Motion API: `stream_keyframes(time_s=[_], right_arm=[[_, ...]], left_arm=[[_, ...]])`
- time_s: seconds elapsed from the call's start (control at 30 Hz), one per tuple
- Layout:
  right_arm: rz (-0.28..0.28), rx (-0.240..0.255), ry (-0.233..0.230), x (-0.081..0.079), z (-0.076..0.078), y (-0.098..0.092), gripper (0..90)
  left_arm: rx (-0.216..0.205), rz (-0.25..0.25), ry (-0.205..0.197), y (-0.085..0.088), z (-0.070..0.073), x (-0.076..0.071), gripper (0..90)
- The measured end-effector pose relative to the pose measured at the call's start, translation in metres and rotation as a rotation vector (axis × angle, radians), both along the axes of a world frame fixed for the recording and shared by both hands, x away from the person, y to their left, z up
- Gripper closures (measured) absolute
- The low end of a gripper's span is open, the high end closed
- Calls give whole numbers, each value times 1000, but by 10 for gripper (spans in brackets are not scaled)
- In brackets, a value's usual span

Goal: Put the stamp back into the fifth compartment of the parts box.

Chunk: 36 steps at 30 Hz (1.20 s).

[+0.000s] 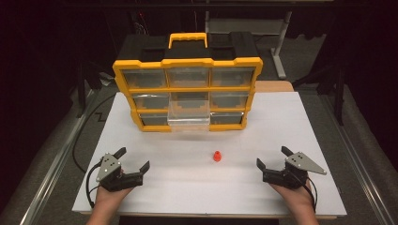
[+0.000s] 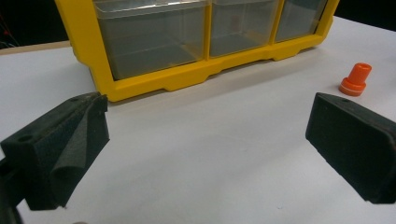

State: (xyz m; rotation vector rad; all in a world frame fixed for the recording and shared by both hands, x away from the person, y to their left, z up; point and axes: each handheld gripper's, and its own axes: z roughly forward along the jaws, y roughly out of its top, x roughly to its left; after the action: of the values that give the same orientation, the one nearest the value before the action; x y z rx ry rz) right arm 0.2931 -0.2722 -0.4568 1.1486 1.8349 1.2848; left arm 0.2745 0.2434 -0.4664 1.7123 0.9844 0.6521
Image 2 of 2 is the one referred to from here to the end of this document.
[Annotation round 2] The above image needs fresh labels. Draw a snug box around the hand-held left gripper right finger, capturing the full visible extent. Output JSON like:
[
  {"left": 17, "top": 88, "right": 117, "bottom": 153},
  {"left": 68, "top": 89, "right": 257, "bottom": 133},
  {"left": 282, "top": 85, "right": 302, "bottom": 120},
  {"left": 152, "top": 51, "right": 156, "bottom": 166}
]
[{"left": 304, "top": 91, "right": 396, "bottom": 205}]

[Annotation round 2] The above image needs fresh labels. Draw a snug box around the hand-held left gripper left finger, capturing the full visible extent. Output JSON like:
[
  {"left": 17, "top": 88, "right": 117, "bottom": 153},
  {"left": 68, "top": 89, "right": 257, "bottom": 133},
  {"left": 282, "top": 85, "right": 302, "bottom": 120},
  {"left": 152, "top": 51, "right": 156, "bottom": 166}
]
[{"left": 0, "top": 91, "right": 110, "bottom": 211}]

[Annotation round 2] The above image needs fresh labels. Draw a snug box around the orange stamp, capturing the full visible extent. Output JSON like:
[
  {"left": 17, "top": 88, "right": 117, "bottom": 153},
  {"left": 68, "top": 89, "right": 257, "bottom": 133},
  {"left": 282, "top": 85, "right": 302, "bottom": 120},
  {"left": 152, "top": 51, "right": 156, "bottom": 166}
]
[{"left": 338, "top": 62, "right": 373, "bottom": 97}]

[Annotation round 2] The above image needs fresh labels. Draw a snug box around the clear plastic drawer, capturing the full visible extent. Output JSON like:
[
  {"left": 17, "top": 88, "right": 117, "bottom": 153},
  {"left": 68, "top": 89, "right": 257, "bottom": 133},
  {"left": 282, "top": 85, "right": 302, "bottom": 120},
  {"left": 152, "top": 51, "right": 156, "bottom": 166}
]
[
  {"left": 275, "top": 0, "right": 329, "bottom": 43},
  {"left": 209, "top": 0, "right": 280, "bottom": 58},
  {"left": 92, "top": 0, "right": 209, "bottom": 81}
]

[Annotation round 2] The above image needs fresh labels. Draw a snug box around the yellow drawer cabinet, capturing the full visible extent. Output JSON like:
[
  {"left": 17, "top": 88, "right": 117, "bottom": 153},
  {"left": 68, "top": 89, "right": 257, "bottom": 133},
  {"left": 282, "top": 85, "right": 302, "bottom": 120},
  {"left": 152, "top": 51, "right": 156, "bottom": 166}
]
[{"left": 54, "top": 0, "right": 340, "bottom": 103}]

